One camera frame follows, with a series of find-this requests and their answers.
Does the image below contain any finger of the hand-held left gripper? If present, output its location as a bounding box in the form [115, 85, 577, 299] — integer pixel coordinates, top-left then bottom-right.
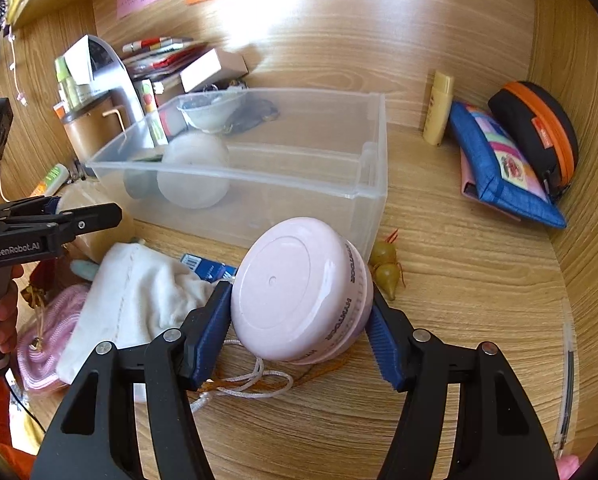
[0, 203, 124, 241]
[3, 196, 63, 219]

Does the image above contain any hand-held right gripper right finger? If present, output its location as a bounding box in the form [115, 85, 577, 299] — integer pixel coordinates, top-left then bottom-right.
[365, 284, 564, 480]

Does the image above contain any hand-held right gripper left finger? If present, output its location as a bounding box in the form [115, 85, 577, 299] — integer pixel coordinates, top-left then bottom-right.
[29, 280, 236, 480]

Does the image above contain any red velvet pouch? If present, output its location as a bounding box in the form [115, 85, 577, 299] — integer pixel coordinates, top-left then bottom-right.
[29, 260, 72, 301]

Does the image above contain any teal cylindrical tube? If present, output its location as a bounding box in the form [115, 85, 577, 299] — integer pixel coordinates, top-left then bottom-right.
[69, 258, 100, 281]

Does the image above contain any white drawstring pouch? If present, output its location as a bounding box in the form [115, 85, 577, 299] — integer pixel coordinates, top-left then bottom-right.
[56, 242, 294, 413]

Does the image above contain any pink round jar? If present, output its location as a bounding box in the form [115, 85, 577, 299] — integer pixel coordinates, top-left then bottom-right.
[230, 217, 374, 365]

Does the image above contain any clear plastic storage box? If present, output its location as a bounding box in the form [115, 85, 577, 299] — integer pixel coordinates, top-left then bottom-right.
[85, 87, 390, 261]

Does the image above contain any wooden desktop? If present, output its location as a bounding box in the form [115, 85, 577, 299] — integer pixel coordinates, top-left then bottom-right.
[9, 115, 580, 480]

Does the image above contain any person's left hand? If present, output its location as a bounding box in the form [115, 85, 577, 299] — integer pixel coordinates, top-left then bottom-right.
[0, 266, 25, 357]

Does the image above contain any small dark blue box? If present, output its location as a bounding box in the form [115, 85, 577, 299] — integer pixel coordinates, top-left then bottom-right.
[180, 252, 237, 283]

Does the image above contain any yellow-green gourd charm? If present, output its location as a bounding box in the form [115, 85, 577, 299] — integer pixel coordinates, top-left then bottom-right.
[368, 230, 407, 302]

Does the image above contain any brown black mug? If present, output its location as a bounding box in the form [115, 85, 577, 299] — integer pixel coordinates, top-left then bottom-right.
[61, 91, 144, 163]

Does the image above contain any pink knitted pouch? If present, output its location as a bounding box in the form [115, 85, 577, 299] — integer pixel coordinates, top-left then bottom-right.
[18, 284, 92, 393]

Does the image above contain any white frosted jar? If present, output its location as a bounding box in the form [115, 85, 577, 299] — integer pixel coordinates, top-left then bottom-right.
[158, 132, 230, 210]

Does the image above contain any green white carton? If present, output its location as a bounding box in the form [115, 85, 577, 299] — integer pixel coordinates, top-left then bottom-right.
[55, 56, 94, 105]

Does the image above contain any fruit print box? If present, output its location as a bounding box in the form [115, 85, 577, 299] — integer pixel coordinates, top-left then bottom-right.
[140, 80, 170, 146]

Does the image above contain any grey curved stand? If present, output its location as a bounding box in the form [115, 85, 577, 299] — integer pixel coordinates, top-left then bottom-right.
[61, 35, 146, 127]

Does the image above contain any white printed paper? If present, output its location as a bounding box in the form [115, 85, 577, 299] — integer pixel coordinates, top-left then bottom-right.
[64, 40, 103, 84]

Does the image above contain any clear cup with white contents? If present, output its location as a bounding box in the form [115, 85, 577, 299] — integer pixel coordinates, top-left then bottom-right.
[177, 91, 247, 135]

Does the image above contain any red plastic packet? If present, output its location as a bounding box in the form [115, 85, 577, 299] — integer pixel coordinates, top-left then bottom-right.
[129, 45, 210, 81]

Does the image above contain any white cardboard box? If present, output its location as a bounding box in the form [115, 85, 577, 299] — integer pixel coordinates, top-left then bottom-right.
[180, 49, 250, 93]

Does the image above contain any clear pen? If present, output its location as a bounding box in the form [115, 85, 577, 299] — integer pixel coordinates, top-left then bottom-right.
[551, 300, 577, 456]

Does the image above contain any dark key bundle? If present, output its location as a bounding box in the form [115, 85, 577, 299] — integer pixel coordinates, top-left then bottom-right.
[224, 99, 280, 136]

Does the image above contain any blue patchwork pouch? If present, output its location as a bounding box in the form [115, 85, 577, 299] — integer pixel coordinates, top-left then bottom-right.
[449, 101, 567, 229]

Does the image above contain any yellow tube bottle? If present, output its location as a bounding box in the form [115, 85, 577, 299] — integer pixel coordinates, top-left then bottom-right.
[423, 71, 454, 147]

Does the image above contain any black orange zip case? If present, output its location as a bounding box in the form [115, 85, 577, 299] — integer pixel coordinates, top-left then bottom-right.
[488, 81, 578, 204]

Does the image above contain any white cable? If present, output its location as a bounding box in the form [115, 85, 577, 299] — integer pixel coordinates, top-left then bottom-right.
[0, 10, 30, 106]

